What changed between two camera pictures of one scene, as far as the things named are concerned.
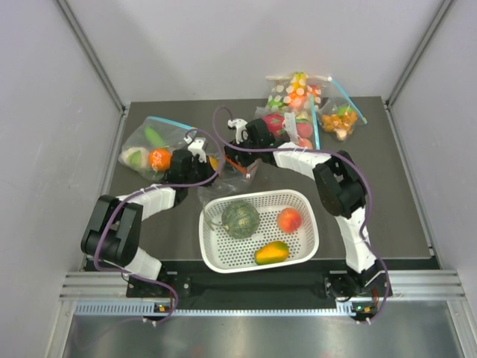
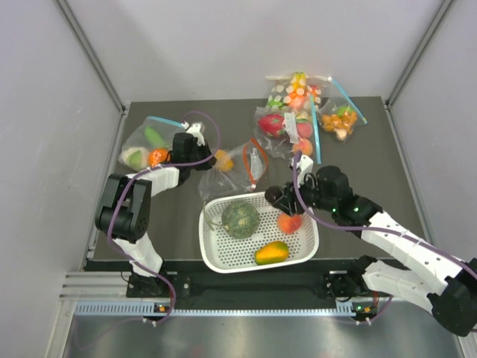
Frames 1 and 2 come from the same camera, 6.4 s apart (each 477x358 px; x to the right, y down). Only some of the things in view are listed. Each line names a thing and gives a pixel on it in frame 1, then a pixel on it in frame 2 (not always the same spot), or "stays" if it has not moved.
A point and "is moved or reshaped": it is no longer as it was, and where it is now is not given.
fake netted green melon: (241, 219) stays
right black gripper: (233, 154) to (287, 201)
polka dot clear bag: (293, 92) stays
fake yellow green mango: (271, 253) stays
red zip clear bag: (231, 180) is moved or reshaped
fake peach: (288, 220) stays
